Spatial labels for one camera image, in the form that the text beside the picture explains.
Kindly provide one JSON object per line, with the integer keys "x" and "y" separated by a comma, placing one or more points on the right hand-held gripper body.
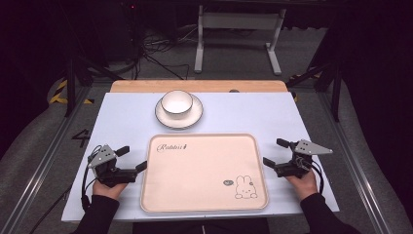
{"x": 300, "y": 164}

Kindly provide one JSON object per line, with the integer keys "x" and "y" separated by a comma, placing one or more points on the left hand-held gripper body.
{"x": 112, "y": 175}

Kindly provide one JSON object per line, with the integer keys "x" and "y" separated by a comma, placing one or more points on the person's left hand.
{"x": 108, "y": 191}

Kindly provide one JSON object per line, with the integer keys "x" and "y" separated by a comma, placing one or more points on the person's right hand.
{"x": 307, "y": 187}

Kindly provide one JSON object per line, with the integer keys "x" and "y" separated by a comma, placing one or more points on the pale blue table mat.
{"x": 130, "y": 120}

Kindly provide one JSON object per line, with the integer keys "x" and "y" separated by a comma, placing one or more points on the pink tray with rabbit print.
{"x": 201, "y": 175}

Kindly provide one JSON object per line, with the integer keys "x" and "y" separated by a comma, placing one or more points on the white bowl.
{"x": 177, "y": 103}

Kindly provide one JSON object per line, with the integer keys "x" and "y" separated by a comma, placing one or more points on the white plate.
{"x": 195, "y": 113}

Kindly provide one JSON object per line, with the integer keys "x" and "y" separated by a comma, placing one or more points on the black tripod stand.
{"x": 336, "y": 84}
{"x": 71, "y": 81}

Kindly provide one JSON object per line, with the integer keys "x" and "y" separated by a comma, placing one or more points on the yellow and black hazard tape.
{"x": 60, "y": 94}

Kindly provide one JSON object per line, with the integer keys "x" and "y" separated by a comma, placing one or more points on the person's torso in dark clothing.
{"x": 201, "y": 226}

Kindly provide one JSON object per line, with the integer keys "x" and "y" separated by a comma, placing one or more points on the black equipment with red light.
{"x": 125, "y": 29}

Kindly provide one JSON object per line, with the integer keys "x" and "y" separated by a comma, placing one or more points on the aluminium floor rail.
{"x": 354, "y": 165}
{"x": 42, "y": 169}

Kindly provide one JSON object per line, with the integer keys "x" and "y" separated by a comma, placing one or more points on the white metal stand frame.
{"x": 240, "y": 21}

